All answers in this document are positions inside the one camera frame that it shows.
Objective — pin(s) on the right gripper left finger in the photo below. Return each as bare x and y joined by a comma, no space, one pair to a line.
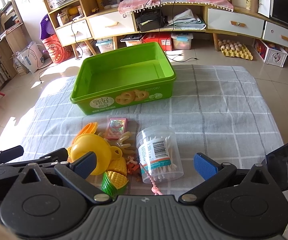
74,176

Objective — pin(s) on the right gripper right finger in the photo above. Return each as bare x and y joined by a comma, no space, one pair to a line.
216,176

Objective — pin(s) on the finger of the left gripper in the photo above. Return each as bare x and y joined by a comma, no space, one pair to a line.
57,155
11,154

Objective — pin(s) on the yellow green toy corn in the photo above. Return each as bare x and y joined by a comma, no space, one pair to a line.
115,178

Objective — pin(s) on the tan rubber hand toy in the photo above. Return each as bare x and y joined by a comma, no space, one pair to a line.
125,143

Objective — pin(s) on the clear cotton swab jar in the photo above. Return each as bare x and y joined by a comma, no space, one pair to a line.
159,156

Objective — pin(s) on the pink pig toy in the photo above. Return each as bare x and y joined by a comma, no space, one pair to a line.
155,190

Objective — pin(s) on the orange toy lid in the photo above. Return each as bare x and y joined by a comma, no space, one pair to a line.
90,128

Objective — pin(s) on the small orange toy figure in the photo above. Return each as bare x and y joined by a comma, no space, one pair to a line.
133,166

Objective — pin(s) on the pink card box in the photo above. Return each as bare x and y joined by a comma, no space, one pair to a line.
116,128

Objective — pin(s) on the grey checked tablecloth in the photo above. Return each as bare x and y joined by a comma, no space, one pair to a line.
217,110

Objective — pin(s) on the white plastic bag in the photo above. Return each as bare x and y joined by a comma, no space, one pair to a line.
31,57

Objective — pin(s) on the red paper bag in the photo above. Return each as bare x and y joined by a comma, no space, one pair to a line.
56,51

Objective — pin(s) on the green plastic cookie bin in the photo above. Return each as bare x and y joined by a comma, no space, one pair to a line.
122,78

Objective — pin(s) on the yellow egg tray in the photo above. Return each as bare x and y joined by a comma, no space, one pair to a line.
231,48

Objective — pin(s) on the white toy crate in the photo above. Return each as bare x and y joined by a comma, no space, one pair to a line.
270,53

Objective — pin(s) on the clear plastic storage box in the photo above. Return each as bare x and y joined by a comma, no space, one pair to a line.
182,41

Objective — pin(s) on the red cardboard box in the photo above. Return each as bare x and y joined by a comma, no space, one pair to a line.
162,38

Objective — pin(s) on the wooden shelf unit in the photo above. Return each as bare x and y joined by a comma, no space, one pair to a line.
69,19

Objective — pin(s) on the wooden tv cabinet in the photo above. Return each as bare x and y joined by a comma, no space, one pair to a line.
194,18

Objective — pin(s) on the black printer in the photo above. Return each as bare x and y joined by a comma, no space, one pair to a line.
151,20

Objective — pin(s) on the pink lace cloth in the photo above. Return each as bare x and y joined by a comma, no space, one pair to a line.
128,6

